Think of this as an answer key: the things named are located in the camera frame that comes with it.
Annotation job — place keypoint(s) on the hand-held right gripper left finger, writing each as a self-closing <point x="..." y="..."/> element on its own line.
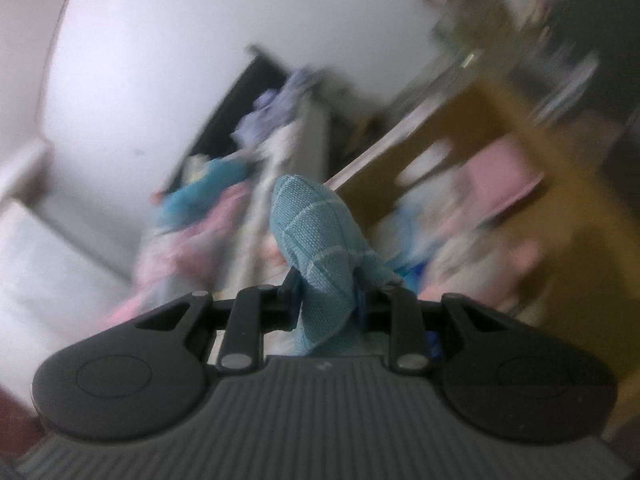
<point x="294" y="290"/>

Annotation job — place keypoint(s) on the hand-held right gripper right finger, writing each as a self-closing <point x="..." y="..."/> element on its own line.
<point x="369" y="312"/>

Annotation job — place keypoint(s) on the light blue towel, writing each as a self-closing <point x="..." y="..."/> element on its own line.
<point x="310" y="230"/>

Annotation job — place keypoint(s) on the large cardboard box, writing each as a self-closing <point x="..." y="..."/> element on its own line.
<point x="565" y="200"/>

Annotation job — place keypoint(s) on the pink and grey quilt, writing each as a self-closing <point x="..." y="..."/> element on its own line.
<point x="200" y="240"/>

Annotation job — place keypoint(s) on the blue plush pillow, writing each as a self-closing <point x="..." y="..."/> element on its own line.
<point x="200" y="190"/>

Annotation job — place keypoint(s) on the white fuzzy blanket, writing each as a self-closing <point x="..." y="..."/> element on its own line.
<point x="295" y="145"/>

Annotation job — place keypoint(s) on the purple clothes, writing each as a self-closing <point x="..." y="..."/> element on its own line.
<point x="280" y="105"/>

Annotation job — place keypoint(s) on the dark bed headboard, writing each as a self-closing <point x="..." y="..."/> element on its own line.
<point x="225" y="110"/>

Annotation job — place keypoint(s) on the white cabinet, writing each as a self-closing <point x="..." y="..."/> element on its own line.
<point x="40" y="250"/>

